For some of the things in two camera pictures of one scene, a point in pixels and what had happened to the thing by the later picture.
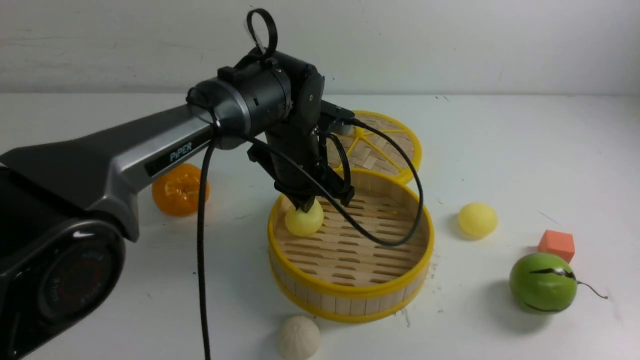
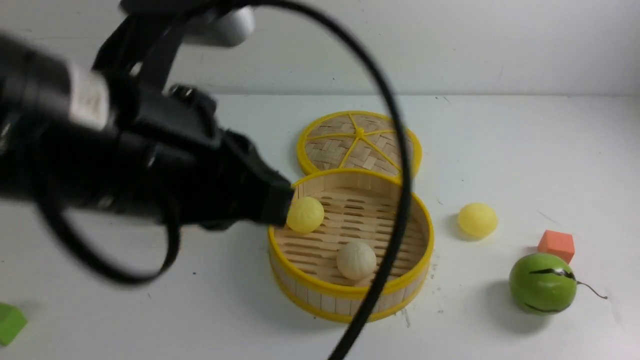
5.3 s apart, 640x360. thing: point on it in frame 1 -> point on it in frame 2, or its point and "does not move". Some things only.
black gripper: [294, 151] -> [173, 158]
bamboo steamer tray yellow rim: [337, 274] does not move
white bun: [298, 339] -> [356, 260]
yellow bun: [304, 224] does not move
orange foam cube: [561, 244] does not move
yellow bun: [477, 220] does not move
